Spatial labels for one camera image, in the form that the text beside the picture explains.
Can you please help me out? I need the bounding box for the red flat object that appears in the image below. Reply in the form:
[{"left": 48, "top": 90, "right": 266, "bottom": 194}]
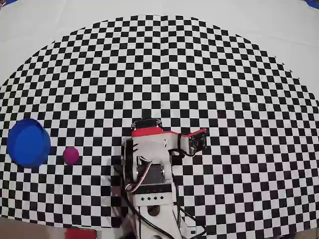
[{"left": 65, "top": 228, "right": 97, "bottom": 239}]

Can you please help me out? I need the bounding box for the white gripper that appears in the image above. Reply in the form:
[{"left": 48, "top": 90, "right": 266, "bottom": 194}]
[{"left": 131, "top": 109, "right": 163, "bottom": 132}]

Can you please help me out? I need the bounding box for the magenta faceted ball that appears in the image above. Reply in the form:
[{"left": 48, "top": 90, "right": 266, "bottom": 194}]
[{"left": 62, "top": 146, "right": 80, "bottom": 165}]

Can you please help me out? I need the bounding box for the blue round box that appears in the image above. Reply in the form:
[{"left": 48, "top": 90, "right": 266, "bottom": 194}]
[{"left": 6, "top": 118, "right": 52, "bottom": 168}]

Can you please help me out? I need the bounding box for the checkerboard printed white sheet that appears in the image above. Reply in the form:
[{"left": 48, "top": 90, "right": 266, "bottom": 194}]
[{"left": 0, "top": 0, "right": 319, "bottom": 237}]

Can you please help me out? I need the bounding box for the white red servo wire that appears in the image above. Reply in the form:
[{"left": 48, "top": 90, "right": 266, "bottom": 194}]
[{"left": 126, "top": 156, "right": 154, "bottom": 194}]

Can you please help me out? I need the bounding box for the thin black camera cable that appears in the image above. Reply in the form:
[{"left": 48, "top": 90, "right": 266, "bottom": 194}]
[{"left": 169, "top": 146, "right": 197, "bottom": 158}]

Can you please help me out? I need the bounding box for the green camera circuit board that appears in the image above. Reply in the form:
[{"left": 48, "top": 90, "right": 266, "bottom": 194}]
[{"left": 188, "top": 129, "right": 208, "bottom": 153}]

